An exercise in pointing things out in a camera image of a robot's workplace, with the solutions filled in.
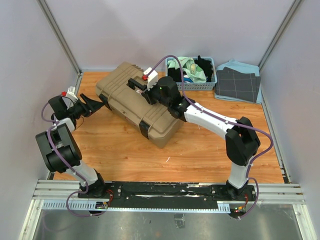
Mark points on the black cloth in basket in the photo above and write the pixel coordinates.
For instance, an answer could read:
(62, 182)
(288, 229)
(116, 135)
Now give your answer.
(206, 65)

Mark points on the green patterned cloth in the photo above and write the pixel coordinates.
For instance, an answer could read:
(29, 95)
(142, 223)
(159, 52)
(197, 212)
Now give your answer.
(190, 68)

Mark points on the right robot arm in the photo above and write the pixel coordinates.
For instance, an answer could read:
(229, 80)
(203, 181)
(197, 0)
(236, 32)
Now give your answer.
(241, 140)

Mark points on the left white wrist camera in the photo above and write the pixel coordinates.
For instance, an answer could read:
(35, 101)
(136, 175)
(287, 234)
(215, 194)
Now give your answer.
(70, 94)

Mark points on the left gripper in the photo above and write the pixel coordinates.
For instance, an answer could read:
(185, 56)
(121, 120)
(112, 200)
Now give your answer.
(90, 106)

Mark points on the grey checked folded cloth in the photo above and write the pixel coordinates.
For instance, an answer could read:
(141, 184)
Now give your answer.
(237, 85)

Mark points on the blue plastic basket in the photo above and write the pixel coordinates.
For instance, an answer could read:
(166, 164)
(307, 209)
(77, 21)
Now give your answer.
(190, 86)

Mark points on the light blue folded cloth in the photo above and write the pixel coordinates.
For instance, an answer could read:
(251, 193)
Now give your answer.
(242, 68)

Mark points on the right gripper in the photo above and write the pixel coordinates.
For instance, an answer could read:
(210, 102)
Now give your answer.
(147, 94)

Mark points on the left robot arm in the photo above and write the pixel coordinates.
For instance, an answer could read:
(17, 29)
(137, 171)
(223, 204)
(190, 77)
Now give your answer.
(59, 149)

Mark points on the tan plastic tool box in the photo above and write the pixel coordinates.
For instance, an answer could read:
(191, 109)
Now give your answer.
(154, 122)

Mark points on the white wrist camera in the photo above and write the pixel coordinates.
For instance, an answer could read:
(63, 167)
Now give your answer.
(150, 77)
(70, 94)

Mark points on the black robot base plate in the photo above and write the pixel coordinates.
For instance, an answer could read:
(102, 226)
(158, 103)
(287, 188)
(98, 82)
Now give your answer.
(168, 195)

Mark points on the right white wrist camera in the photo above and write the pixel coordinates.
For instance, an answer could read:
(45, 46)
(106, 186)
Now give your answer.
(150, 77)

